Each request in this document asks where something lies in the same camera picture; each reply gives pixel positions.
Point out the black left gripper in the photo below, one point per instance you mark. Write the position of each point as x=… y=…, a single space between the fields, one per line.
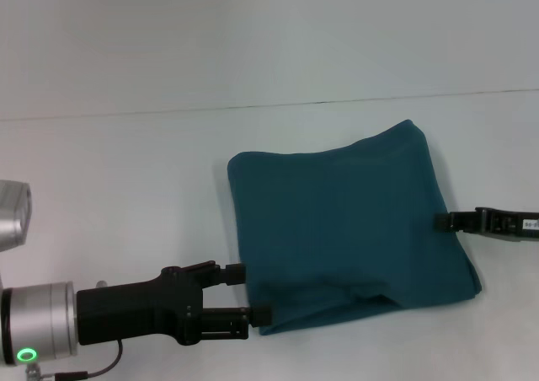
x=135 y=313

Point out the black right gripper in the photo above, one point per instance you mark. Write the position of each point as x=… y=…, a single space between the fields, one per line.
x=505 y=225

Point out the teal blue shirt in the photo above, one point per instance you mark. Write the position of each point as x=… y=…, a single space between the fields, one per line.
x=337 y=229

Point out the left gripper silver plug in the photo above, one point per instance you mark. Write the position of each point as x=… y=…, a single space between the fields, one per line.
x=101 y=285

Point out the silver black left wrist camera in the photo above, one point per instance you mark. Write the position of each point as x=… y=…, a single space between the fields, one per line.
x=12 y=216

